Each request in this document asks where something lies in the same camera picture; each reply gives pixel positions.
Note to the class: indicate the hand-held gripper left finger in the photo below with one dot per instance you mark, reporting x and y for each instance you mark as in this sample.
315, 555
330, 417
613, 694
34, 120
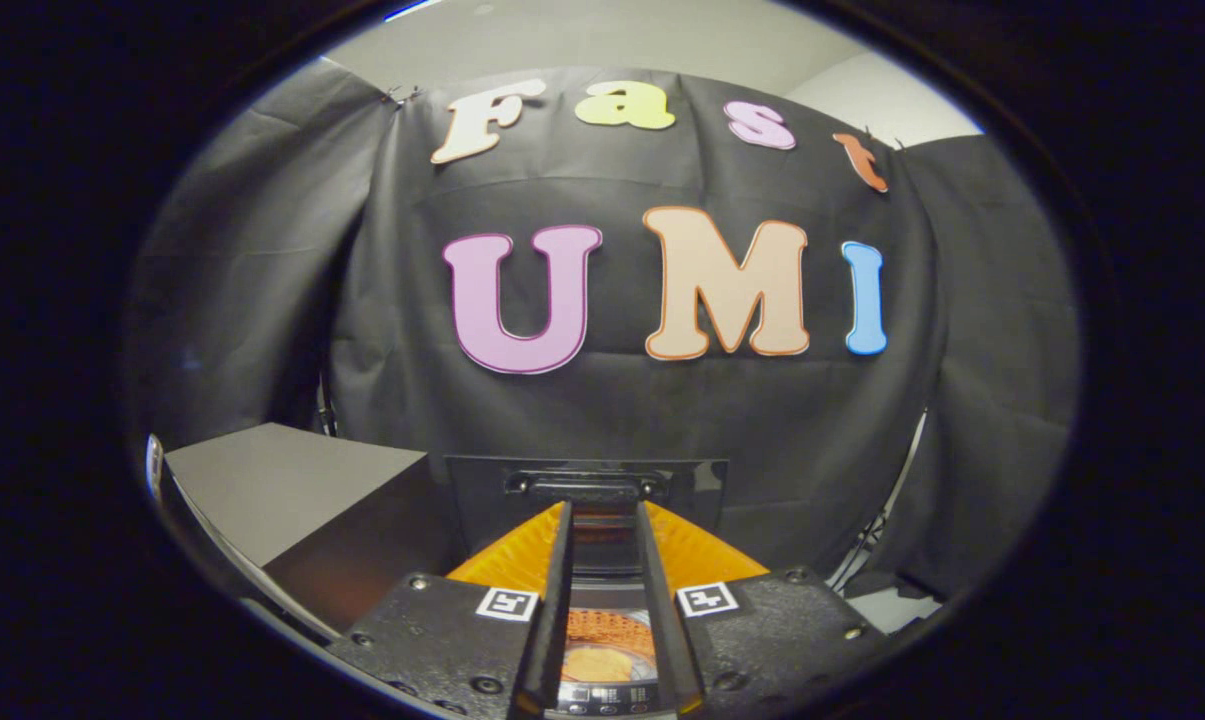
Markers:
557, 600

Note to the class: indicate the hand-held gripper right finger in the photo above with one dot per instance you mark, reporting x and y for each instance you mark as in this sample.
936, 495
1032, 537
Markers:
662, 620

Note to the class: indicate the black backdrop cloth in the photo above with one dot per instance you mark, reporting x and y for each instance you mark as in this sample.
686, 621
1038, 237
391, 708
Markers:
612, 410

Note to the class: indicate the metal backdrop stand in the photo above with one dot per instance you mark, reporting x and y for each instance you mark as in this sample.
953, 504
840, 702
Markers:
887, 510
326, 410

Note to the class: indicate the white and dark cabinet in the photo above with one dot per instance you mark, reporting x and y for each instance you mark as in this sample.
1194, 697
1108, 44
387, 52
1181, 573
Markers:
282, 480

